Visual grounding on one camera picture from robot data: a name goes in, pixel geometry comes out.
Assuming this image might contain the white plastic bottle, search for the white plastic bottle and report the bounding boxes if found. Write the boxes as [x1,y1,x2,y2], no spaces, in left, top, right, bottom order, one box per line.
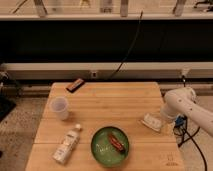
[53,124,82,164]

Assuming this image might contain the green bowl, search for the green bowl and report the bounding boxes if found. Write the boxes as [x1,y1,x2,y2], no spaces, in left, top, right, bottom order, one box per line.
[91,126,130,168]

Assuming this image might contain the black hanging cable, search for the black hanging cable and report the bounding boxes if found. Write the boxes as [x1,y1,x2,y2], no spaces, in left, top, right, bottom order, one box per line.
[105,10,145,80]

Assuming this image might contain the dark chocolate bar wrapper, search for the dark chocolate bar wrapper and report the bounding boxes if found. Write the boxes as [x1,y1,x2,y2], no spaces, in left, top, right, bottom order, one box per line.
[66,78,85,93]

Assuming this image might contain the blue connector box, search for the blue connector box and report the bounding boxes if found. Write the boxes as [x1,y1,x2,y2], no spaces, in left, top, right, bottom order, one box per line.
[175,116,185,128]

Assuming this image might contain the brown snack bar in bowl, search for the brown snack bar in bowl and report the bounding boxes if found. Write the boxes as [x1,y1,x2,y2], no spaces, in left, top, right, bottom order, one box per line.
[108,133,126,154]

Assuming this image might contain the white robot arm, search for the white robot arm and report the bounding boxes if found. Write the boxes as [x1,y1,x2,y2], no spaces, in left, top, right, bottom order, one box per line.
[160,87,213,137]

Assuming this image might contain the black floor cables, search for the black floor cables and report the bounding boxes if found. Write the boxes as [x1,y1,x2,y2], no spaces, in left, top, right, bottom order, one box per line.
[173,116,209,171]

